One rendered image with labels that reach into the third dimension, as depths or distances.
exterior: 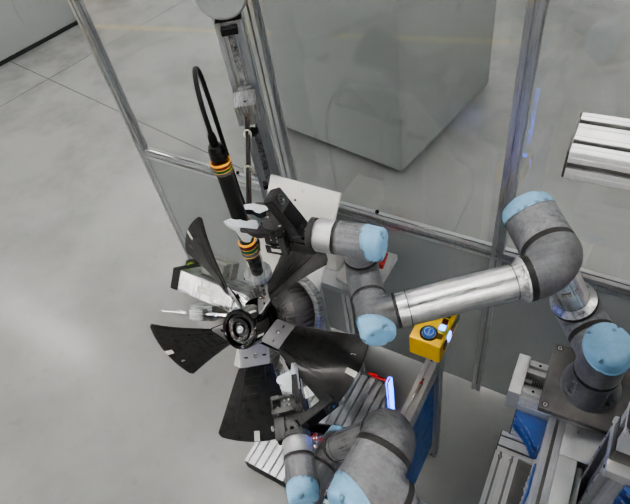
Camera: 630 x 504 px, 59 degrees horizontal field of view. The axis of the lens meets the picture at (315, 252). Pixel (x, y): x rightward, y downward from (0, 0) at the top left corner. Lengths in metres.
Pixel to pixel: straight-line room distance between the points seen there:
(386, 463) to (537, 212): 0.60
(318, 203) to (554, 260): 0.82
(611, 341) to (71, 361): 2.76
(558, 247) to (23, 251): 3.66
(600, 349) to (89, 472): 2.36
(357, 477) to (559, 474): 0.75
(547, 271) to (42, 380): 2.86
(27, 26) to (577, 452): 6.40
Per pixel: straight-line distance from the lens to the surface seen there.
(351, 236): 1.14
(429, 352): 1.73
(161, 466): 2.91
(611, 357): 1.53
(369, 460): 1.10
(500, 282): 1.16
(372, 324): 1.11
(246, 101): 1.78
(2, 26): 6.85
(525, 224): 1.24
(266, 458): 2.67
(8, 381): 3.59
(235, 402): 1.71
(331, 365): 1.54
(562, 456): 1.73
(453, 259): 2.14
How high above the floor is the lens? 2.50
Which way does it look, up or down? 47 degrees down
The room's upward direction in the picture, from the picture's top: 12 degrees counter-clockwise
